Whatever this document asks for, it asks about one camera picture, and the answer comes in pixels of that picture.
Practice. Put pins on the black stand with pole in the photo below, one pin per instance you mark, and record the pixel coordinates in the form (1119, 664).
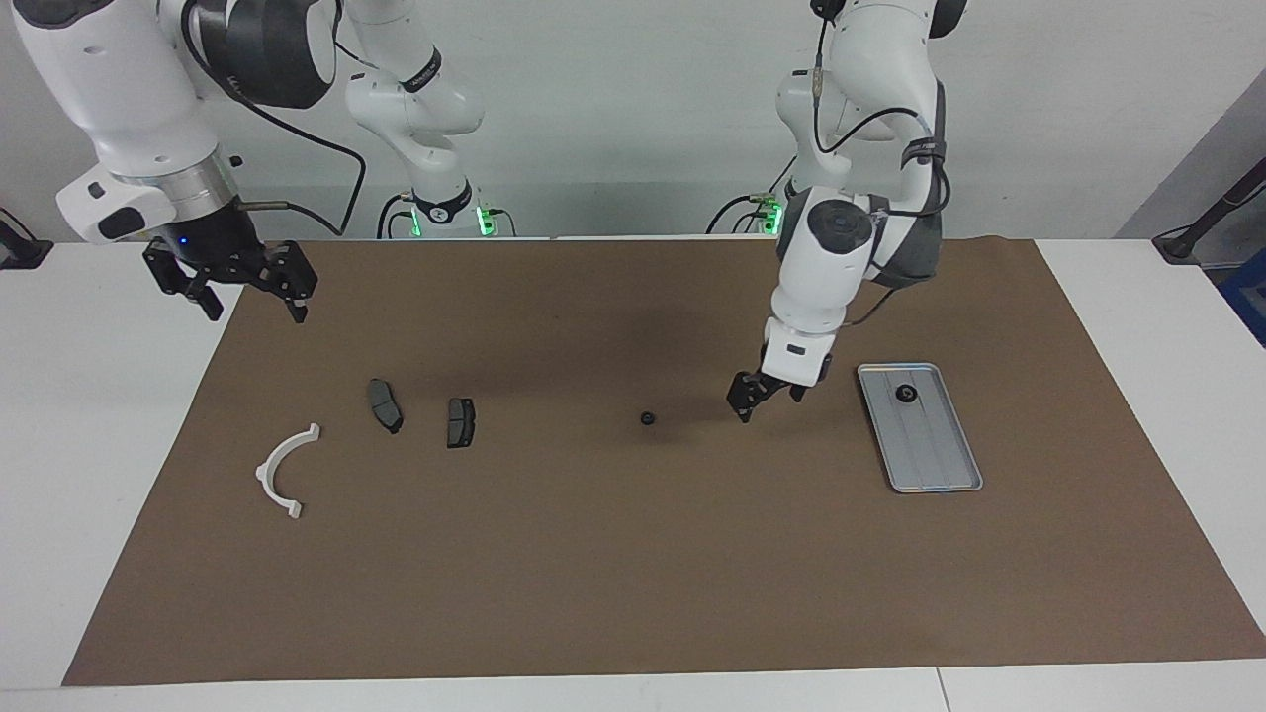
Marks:
(1202, 232)

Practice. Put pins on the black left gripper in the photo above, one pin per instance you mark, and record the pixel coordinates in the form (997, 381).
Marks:
(747, 389)

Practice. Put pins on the silver metal tray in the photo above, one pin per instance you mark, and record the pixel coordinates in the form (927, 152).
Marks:
(925, 445)

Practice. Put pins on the brown paper table mat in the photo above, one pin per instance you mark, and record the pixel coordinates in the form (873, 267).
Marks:
(633, 574)

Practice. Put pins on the blue box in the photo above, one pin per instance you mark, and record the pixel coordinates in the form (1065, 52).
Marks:
(1248, 302)

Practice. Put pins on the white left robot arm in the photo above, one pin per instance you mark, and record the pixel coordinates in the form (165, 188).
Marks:
(841, 247)

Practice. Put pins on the long curved grey brake pad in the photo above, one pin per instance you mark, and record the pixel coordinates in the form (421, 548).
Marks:
(384, 405)

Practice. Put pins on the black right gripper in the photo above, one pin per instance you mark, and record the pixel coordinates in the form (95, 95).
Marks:
(232, 257)

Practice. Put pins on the white curved plastic bracket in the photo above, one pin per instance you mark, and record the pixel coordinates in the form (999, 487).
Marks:
(267, 480)

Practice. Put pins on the black clamp mount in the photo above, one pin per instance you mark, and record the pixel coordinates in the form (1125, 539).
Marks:
(20, 247)

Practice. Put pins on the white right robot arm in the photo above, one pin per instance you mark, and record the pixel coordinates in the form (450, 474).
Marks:
(129, 109)

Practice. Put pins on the short rectangular grey brake pad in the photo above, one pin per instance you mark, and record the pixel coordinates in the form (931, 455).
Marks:
(461, 423)

